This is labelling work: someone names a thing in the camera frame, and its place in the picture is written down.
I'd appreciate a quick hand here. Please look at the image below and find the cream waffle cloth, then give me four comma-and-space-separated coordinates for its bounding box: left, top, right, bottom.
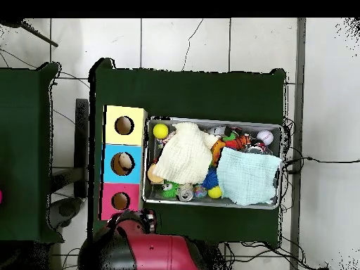
153, 122, 220, 185

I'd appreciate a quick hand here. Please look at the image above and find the wooden box with three holes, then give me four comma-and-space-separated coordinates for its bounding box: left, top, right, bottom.
98, 105, 148, 221

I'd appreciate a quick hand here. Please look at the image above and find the large yellow ball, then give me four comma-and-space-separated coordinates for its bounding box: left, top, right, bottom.
152, 122, 169, 140

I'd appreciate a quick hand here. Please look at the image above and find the toy burger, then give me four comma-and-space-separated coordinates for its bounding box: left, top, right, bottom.
147, 163, 165, 184

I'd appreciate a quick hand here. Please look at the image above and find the green spiky ball with eyes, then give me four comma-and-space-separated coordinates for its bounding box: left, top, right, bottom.
160, 181, 180, 199

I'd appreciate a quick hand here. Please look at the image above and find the blue spiky ball with eyes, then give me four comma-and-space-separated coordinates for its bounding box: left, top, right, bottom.
201, 167, 219, 190

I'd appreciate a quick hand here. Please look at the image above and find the crushed printed soda can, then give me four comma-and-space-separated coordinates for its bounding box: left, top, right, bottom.
177, 184, 195, 202

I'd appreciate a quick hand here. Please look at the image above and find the small globe ball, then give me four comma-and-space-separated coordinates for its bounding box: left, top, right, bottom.
193, 184, 208, 199

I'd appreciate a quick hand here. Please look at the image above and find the small yellow ball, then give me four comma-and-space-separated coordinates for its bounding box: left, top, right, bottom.
207, 185, 223, 200

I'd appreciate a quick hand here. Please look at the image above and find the beige ball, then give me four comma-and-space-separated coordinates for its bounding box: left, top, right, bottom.
117, 153, 134, 171

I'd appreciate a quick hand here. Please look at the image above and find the dark green table cloth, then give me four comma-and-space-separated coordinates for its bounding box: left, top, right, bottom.
88, 57, 288, 245

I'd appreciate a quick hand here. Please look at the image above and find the light blue waffle cloth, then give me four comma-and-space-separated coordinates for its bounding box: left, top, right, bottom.
216, 146, 283, 206

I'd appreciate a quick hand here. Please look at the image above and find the white baseball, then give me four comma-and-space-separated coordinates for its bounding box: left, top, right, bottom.
256, 129, 274, 146

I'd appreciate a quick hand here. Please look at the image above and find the neighbouring green covered table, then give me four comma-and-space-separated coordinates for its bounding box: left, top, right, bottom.
0, 62, 64, 244

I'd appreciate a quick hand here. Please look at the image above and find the black tripod leg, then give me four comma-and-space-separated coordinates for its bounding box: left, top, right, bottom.
0, 18, 59, 48

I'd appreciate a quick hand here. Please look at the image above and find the shallow wire mesh bin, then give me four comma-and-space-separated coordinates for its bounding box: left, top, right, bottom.
141, 116, 284, 210

